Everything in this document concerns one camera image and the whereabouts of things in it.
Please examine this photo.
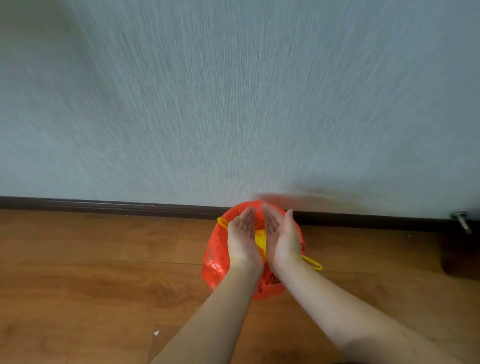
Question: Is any person's right hand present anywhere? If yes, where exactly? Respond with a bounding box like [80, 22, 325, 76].
[260, 202, 304, 277]

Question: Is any person's left hand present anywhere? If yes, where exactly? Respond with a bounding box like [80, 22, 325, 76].
[226, 205, 265, 277]

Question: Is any person's left forearm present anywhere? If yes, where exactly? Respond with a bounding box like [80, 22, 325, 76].
[149, 262, 263, 364]

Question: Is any person's right forearm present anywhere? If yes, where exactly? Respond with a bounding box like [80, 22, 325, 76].
[271, 256, 462, 364]

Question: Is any red-lined trash bin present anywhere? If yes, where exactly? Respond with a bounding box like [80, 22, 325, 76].
[201, 200, 307, 302]

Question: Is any dark baseboard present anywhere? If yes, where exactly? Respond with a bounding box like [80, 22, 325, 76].
[0, 195, 460, 234]

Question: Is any metal door stopper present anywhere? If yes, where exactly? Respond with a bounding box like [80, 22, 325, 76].
[449, 210, 474, 235]

